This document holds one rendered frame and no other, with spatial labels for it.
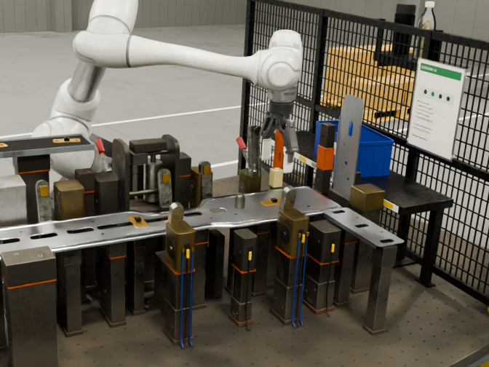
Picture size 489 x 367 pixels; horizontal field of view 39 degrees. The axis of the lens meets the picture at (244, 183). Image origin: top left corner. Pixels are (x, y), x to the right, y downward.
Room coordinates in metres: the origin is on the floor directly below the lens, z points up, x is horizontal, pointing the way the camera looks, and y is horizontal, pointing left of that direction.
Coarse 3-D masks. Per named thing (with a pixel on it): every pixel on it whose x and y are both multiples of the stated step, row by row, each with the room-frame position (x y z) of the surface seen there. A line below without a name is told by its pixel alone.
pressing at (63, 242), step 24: (264, 192) 2.19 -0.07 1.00; (312, 192) 2.22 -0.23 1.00; (96, 216) 1.89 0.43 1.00; (120, 216) 1.91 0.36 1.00; (144, 216) 1.92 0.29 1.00; (192, 216) 1.94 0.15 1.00; (216, 216) 1.95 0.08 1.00; (240, 216) 1.97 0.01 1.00; (264, 216) 1.98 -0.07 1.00; (0, 240) 1.70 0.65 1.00; (24, 240) 1.70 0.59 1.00; (48, 240) 1.71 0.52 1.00; (72, 240) 1.72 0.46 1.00; (96, 240) 1.73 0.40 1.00; (120, 240) 1.75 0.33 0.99
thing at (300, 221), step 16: (288, 224) 1.87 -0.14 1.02; (304, 224) 1.87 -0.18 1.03; (288, 240) 1.86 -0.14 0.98; (304, 240) 1.86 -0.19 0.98; (288, 256) 1.86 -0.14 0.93; (288, 272) 1.86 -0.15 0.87; (304, 272) 1.87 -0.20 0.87; (288, 288) 1.85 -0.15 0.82; (272, 304) 1.92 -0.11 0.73; (288, 304) 1.86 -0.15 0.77; (288, 320) 1.85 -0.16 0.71
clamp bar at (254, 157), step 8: (248, 128) 2.24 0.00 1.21; (256, 128) 2.21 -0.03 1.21; (248, 136) 2.24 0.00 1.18; (256, 136) 2.25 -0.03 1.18; (248, 144) 2.24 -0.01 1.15; (256, 144) 2.24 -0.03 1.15; (248, 152) 2.23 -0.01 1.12; (256, 152) 2.24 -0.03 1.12; (248, 160) 2.23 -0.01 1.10; (256, 160) 2.24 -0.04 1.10; (256, 168) 2.24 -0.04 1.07
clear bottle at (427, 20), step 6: (426, 6) 2.50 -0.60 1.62; (432, 6) 2.50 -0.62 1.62; (426, 12) 2.49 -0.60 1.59; (432, 12) 2.49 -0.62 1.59; (420, 18) 2.51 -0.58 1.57; (426, 18) 2.48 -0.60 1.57; (432, 18) 2.49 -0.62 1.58; (420, 24) 2.49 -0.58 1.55; (426, 24) 2.48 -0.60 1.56; (432, 24) 2.48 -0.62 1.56; (414, 54) 2.50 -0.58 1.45; (420, 54) 2.48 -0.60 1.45
